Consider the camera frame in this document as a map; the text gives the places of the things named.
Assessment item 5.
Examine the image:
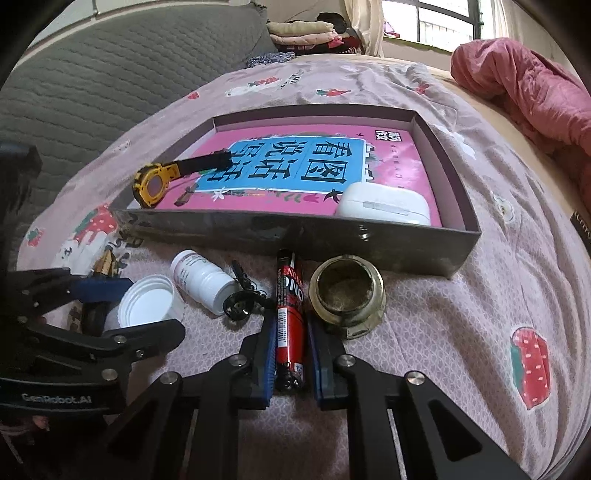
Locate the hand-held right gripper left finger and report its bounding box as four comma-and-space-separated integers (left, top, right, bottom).
99, 314, 278, 480

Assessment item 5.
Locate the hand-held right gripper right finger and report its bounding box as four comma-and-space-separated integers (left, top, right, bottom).
307, 320, 532, 480

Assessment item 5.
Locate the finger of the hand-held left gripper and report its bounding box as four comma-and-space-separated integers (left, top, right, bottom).
7, 268, 134, 324
18, 318, 186, 384

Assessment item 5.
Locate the black gold box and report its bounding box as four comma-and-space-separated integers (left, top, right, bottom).
81, 249, 123, 337

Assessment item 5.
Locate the red black marker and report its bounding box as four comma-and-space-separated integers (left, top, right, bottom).
274, 248, 308, 393

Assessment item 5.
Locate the white plastic lid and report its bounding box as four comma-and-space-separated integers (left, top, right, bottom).
104, 274, 185, 333

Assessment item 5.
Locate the brass glass jar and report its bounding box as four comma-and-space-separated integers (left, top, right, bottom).
308, 256, 386, 341

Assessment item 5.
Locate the yellow black wristwatch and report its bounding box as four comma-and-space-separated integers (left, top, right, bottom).
132, 148, 234, 209

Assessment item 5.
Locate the grey cardboard tray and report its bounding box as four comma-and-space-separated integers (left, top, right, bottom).
108, 105, 482, 278

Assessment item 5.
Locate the white earbuds case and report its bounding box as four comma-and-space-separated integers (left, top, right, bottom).
335, 181, 432, 227

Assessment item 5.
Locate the black metal clip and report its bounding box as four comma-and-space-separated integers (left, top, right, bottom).
222, 260, 278, 324

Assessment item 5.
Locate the white pill bottle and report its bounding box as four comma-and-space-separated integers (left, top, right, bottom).
170, 249, 237, 317

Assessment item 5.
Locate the pink strawberry printed bedsheet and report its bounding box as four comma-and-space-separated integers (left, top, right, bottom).
16, 60, 591, 480

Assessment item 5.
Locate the pink book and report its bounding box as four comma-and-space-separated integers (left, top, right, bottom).
159, 124, 444, 227

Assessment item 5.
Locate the grey quilted headboard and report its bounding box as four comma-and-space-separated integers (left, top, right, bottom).
0, 4, 278, 268

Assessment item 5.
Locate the blue grey patterned cloth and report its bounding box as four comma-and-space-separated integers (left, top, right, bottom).
245, 51, 296, 69

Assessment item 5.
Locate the dark red garment pile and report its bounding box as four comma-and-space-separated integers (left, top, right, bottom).
316, 13, 363, 55

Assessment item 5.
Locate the stack of folded clothes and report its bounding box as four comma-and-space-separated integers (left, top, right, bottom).
267, 19, 340, 47

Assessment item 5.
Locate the cream curtain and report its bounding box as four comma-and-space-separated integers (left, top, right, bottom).
344, 0, 386, 58

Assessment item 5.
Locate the pink quilt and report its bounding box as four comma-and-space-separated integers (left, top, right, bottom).
450, 38, 591, 160

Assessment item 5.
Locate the window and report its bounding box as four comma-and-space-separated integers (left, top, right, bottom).
381, 0, 483, 51

